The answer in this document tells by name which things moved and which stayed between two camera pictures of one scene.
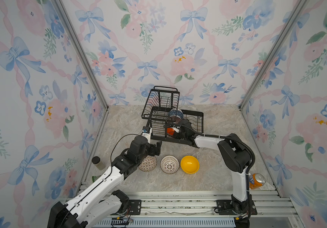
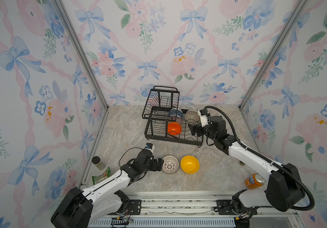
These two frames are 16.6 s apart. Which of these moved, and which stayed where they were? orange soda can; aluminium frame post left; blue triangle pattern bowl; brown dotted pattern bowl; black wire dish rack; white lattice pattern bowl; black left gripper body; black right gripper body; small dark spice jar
Moved: black right gripper body; brown dotted pattern bowl; black left gripper body
Stayed: white lattice pattern bowl; small dark spice jar; blue triangle pattern bowl; aluminium frame post left; black wire dish rack; orange soda can
